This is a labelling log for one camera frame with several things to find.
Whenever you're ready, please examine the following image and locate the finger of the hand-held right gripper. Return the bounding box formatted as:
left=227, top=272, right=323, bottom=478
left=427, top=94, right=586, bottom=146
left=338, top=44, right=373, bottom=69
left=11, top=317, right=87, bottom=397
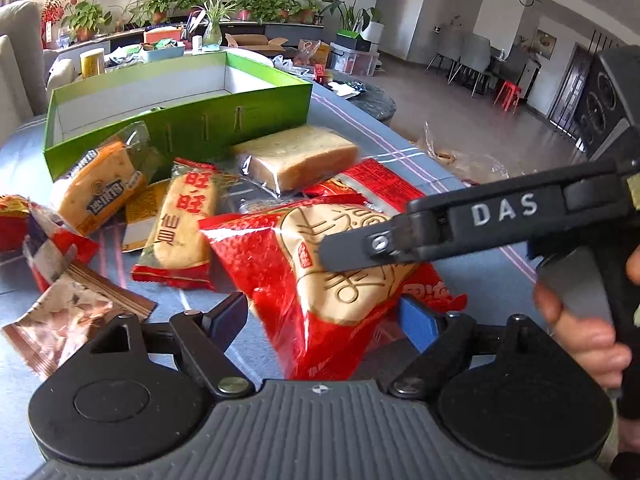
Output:
left=318, top=199, right=454, bottom=273

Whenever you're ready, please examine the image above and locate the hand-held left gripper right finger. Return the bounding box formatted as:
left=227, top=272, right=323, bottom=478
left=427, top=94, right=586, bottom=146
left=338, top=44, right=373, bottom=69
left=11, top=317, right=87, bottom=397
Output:
left=389, top=294, right=551, bottom=399

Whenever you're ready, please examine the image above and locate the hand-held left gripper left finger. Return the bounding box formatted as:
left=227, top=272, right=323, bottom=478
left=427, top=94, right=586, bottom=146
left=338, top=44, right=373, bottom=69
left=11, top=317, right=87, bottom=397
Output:
left=89, top=291, right=257, bottom=399

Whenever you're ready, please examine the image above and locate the large red snack packet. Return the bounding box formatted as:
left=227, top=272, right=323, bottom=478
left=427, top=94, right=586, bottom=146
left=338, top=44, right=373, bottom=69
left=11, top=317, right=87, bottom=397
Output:
left=199, top=195, right=467, bottom=382
left=304, top=157, right=427, bottom=211

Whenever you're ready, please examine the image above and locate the clear bread slice packet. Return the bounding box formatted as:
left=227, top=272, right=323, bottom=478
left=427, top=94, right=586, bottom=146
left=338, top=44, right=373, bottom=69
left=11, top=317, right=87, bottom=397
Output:
left=231, top=125, right=362, bottom=197

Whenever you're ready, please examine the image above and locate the brown snack packet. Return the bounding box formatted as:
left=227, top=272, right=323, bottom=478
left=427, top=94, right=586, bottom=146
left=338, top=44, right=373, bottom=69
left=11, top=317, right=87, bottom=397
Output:
left=0, top=260, right=159, bottom=379

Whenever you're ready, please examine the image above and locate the green cardboard box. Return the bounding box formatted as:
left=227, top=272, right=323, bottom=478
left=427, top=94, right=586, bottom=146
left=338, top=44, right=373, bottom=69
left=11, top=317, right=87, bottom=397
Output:
left=42, top=50, right=314, bottom=182

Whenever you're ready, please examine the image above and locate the small red snack packet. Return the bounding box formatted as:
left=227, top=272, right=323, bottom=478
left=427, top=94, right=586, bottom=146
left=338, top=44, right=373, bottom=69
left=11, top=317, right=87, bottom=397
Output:
left=0, top=194, right=32, bottom=254

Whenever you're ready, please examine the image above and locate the person's right hand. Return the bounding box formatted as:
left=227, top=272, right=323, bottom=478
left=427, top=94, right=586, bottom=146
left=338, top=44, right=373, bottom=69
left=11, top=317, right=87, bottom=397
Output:
left=533, top=279, right=633, bottom=391

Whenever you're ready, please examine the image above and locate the blue striped tablecloth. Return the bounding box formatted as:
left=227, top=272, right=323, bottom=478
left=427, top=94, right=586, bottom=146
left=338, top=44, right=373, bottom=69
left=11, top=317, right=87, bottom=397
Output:
left=0, top=79, right=626, bottom=401

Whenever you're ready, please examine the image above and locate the red yellow rice cracker packet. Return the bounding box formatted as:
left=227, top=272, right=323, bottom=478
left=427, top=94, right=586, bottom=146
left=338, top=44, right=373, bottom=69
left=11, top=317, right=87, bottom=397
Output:
left=131, top=157, right=222, bottom=292

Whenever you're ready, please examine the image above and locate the red stool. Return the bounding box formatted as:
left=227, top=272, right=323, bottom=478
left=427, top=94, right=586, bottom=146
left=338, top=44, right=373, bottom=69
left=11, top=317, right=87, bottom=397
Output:
left=493, top=81, right=524, bottom=114

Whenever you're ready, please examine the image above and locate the yellow snack packet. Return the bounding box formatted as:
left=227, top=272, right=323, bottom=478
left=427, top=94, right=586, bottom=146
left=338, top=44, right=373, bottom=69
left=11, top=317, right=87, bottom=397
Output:
left=122, top=180, right=172, bottom=254

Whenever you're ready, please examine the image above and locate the round dark coffee table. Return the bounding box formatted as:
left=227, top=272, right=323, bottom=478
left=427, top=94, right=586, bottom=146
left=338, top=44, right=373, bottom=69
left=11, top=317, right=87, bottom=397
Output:
left=324, top=81, right=397, bottom=122

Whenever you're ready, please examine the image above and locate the grey dining chair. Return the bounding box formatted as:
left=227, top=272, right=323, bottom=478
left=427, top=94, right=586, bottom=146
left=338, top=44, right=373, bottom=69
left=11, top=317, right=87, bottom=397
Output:
left=426, top=34, right=502, bottom=97

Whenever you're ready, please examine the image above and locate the orange cracker packet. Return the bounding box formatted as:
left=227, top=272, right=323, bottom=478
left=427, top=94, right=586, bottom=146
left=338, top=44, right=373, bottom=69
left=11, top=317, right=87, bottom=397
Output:
left=50, top=122, right=166, bottom=237

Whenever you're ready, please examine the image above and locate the crumpled red white wrapper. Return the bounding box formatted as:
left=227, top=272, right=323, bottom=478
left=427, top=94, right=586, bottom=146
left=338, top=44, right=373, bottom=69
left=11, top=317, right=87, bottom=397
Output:
left=22, top=200, right=99, bottom=292

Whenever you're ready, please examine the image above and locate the clear storage bin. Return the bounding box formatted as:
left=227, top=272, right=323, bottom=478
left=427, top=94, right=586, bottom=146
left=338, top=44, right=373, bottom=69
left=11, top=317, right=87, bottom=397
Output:
left=330, top=42, right=379, bottom=77

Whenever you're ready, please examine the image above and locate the green black box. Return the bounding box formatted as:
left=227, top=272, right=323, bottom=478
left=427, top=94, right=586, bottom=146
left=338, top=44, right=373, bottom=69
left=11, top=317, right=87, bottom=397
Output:
left=335, top=30, right=374, bottom=54

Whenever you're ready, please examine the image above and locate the large plant in white pot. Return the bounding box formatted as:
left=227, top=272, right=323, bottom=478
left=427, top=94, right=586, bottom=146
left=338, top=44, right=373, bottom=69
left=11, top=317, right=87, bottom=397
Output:
left=321, top=0, right=387, bottom=45

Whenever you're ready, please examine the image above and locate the open brown cardboard box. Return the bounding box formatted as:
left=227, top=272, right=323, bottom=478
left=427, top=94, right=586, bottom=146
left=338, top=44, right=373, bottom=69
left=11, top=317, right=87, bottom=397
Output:
left=224, top=33, right=289, bottom=57

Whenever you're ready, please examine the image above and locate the potted green plant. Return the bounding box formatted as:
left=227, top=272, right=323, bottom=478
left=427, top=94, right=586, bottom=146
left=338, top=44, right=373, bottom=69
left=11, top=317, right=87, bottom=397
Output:
left=295, top=0, right=323, bottom=24
left=61, top=0, right=112, bottom=42
left=136, top=0, right=177, bottom=24
left=234, top=0, right=263, bottom=22

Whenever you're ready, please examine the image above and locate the spider plant in glass vase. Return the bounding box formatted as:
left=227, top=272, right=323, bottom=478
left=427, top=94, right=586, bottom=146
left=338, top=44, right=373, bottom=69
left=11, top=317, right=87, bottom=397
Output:
left=191, top=0, right=240, bottom=49

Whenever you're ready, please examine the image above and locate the teal basket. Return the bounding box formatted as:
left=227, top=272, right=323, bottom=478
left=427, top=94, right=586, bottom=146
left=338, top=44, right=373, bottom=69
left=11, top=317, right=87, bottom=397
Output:
left=139, top=40, right=187, bottom=64

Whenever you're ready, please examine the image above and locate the yellow can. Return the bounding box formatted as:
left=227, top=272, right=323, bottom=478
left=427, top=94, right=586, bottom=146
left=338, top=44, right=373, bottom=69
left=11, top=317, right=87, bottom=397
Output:
left=80, top=48, right=107, bottom=79

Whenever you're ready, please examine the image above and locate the orange box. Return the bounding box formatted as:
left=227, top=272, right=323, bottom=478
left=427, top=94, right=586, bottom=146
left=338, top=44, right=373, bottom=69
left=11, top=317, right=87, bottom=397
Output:
left=143, top=27, right=182, bottom=44

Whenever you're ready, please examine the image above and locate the grey sofa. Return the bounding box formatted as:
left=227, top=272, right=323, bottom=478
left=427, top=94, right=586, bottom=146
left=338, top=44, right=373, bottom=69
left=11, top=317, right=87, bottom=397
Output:
left=0, top=0, right=77, bottom=128

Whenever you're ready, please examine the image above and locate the red flower decoration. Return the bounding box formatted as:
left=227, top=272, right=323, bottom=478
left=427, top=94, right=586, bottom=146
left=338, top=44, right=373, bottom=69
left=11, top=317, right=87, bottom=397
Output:
left=39, top=0, right=69, bottom=28

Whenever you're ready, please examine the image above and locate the framed wall picture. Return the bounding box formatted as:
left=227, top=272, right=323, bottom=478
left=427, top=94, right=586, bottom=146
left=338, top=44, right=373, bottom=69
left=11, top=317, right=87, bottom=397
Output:
left=532, top=28, right=557, bottom=59

